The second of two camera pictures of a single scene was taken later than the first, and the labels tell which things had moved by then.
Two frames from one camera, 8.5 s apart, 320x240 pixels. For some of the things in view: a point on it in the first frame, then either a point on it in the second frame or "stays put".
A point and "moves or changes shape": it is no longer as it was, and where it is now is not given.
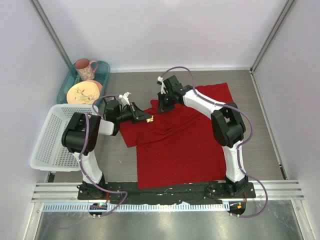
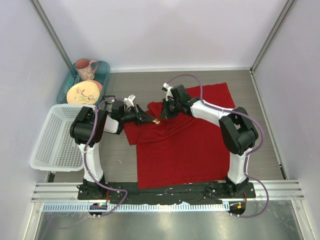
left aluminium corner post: (42, 16) stays put
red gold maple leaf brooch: (150, 119) moves or changes shape
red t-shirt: (180, 145) stays put
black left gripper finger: (141, 115) stays put
